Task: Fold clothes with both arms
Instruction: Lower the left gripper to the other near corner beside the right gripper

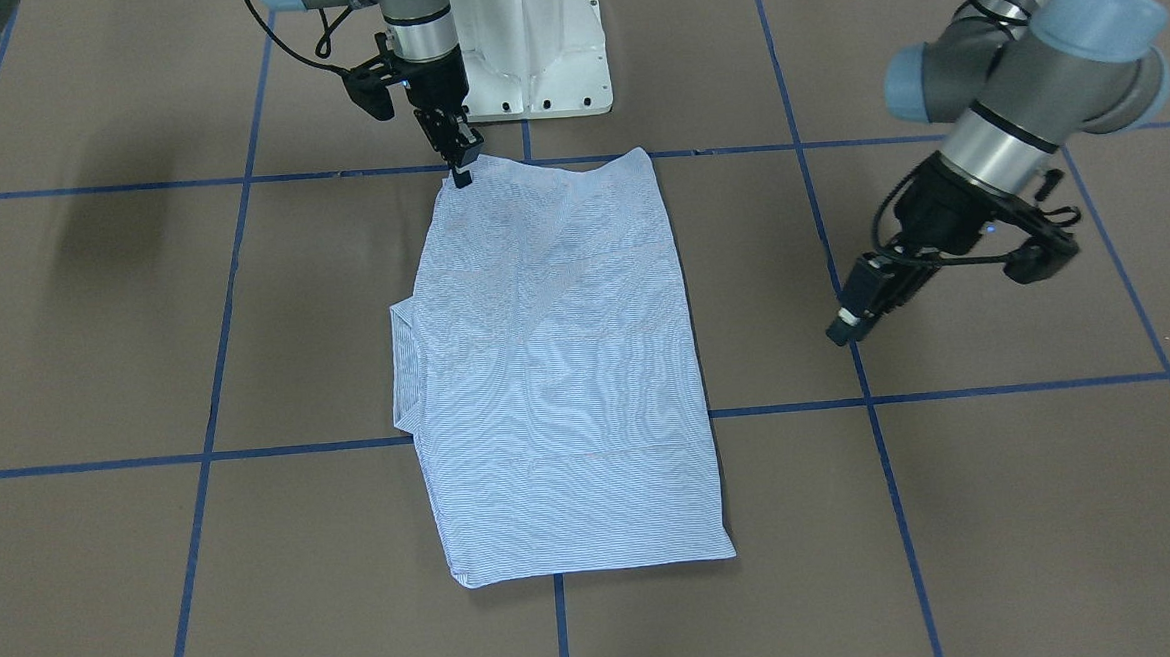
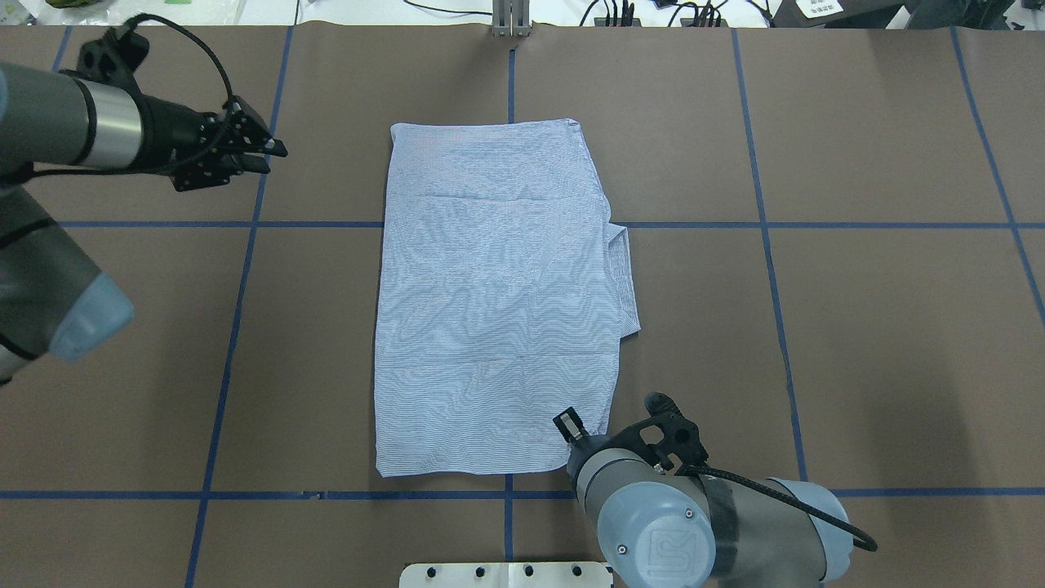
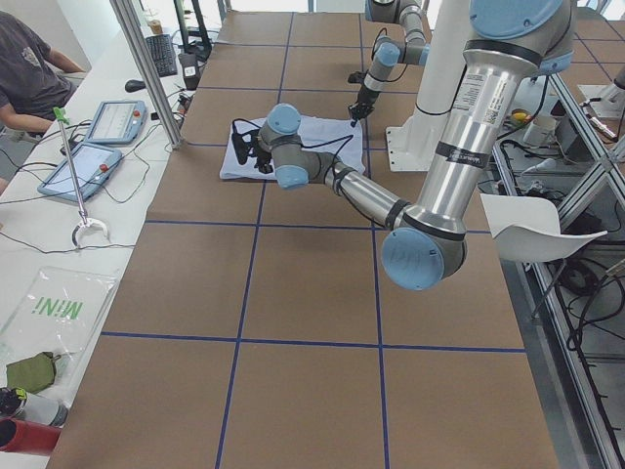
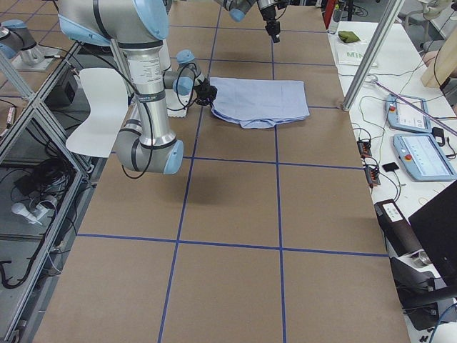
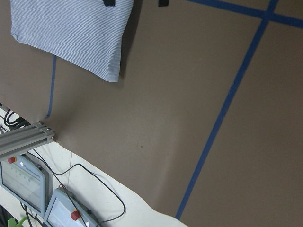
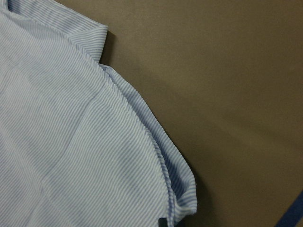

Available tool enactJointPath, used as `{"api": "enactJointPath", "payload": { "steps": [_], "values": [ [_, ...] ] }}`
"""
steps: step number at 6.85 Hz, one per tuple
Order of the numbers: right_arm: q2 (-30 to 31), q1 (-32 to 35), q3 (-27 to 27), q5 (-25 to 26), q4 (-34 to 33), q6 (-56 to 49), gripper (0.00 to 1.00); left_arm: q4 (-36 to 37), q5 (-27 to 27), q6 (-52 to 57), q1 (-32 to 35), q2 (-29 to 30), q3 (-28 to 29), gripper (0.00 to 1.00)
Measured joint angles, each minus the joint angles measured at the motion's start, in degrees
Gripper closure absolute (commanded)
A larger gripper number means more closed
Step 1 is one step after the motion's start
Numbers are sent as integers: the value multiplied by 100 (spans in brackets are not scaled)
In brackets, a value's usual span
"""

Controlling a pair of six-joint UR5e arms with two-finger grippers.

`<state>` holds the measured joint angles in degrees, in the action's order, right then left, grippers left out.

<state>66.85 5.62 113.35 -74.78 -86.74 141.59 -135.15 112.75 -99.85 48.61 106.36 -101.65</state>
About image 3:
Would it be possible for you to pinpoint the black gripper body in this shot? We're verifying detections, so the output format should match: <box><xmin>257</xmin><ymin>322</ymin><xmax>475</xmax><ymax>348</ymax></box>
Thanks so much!
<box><xmin>348</xmin><ymin>85</ymin><xmax>379</xmax><ymax>120</ymax></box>
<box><xmin>247</xmin><ymin>137</ymin><xmax>273</xmax><ymax>174</ymax></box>

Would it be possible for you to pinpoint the light blue striped shirt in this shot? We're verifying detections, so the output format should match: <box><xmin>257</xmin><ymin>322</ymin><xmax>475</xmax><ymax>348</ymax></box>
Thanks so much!
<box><xmin>219</xmin><ymin>115</ymin><xmax>365</xmax><ymax>181</ymax></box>

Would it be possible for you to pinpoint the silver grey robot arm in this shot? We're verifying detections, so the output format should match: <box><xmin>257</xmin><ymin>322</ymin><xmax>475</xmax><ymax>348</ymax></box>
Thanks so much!
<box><xmin>348</xmin><ymin>0</ymin><xmax>430</xmax><ymax>127</ymax></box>
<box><xmin>231</xmin><ymin>1</ymin><xmax>576</xmax><ymax>290</ymax></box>

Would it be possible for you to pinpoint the upper teach pendant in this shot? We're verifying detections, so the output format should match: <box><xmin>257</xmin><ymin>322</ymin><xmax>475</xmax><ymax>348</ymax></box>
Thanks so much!
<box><xmin>84</xmin><ymin>100</ymin><xmax>146</xmax><ymax>146</ymax></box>

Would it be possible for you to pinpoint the teach pendant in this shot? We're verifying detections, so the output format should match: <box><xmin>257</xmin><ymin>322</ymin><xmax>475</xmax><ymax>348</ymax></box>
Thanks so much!
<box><xmin>37</xmin><ymin>143</ymin><xmax>122</xmax><ymax>202</ymax></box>
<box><xmin>84</xmin><ymin>100</ymin><xmax>146</xmax><ymax>146</ymax></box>

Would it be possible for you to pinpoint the black computer mouse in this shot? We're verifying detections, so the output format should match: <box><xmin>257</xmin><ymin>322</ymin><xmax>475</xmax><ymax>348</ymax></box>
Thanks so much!
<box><xmin>124</xmin><ymin>79</ymin><xmax>146</xmax><ymax>93</ymax></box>

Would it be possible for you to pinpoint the black keyboard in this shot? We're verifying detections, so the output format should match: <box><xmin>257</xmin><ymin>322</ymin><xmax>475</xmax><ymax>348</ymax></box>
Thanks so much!
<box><xmin>145</xmin><ymin>33</ymin><xmax>178</xmax><ymax>77</ymax></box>

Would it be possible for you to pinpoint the lower teach pendant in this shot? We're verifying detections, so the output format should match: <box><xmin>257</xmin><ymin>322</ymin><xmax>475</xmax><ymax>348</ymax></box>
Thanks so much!
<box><xmin>37</xmin><ymin>143</ymin><xmax>122</xmax><ymax>202</ymax></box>

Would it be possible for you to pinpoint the white plastic chair seat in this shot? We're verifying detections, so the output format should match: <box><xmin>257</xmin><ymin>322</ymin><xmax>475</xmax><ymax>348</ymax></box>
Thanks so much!
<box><xmin>480</xmin><ymin>193</ymin><xmax>607</xmax><ymax>263</ymax></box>

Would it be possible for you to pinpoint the reacher grabber tool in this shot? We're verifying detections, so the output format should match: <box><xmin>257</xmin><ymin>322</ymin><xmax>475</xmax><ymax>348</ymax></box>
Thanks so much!
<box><xmin>53</xmin><ymin>107</ymin><xmax>109</xmax><ymax>249</ymax></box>

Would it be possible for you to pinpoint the seated person grey shirt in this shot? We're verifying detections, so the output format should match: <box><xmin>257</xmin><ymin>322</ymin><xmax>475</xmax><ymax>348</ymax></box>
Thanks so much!
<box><xmin>0</xmin><ymin>12</ymin><xmax>87</xmax><ymax>192</ymax></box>

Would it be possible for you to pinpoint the white paper with green text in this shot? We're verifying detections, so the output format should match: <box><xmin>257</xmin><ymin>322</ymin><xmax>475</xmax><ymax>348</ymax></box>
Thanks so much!
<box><xmin>1</xmin><ymin>267</ymin><xmax>118</xmax><ymax>398</ymax></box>

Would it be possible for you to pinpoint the green cloth bag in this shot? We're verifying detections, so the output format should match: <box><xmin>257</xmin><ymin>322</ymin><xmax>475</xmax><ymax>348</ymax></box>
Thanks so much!
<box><xmin>6</xmin><ymin>352</ymin><xmax>58</xmax><ymax>393</ymax></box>

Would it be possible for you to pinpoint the red cylinder bottle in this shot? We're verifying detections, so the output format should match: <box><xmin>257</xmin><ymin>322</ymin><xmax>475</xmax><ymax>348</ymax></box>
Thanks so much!
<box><xmin>1</xmin><ymin>418</ymin><xmax>62</xmax><ymax>456</ymax></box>

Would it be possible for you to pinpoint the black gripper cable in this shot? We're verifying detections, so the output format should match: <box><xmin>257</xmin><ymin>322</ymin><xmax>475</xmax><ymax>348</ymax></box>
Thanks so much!
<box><xmin>347</xmin><ymin>26</ymin><xmax>416</xmax><ymax>87</ymax></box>
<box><xmin>230</xmin><ymin>117</ymin><xmax>355</xmax><ymax>167</ymax></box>

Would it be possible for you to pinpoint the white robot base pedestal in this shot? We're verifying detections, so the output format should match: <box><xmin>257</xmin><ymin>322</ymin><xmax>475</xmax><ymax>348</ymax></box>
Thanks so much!
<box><xmin>387</xmin><ymin>0</ymin><xmax>472</xmax><ymax>172</ymax></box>

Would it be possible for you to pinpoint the aluminium frame post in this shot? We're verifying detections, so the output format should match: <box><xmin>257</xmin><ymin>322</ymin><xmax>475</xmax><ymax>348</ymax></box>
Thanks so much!
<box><xmin>109</xmin><ymin>0</ymin><xmax>183</xmax><ymax>149</ymax></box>

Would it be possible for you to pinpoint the aluminium frame rack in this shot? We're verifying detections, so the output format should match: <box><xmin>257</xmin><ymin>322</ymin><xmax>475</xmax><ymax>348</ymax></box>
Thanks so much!
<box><xmin>479</xmin><ymin>64</ymin><xmax>624</xmax><ymax>468</ymax></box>

